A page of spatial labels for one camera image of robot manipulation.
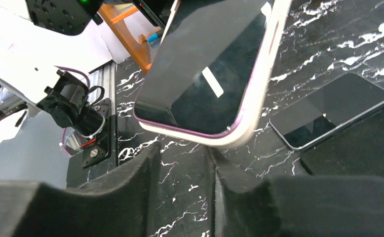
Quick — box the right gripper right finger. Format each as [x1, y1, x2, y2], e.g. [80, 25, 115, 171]
[206, 148, 384, 237]

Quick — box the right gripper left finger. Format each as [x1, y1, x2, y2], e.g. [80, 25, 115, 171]
[0, 142, 161, 237]

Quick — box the phone with silver edge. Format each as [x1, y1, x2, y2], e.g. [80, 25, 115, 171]
[269, 73, 384, 150]

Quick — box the black phone case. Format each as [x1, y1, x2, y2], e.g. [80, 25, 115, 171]
[300, 107, 384, 178]

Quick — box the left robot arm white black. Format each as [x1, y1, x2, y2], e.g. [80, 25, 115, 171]
[0, 0, 160, 168]

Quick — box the orange wooden rack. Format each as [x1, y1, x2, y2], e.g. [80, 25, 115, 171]
[98, 4, 163, 74]

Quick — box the aluminium frame rail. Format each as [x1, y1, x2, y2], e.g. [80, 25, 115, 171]
[88, 61, 116, 114]

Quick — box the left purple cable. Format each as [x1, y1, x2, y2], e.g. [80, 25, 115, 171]
[54, 65, 93, 158]

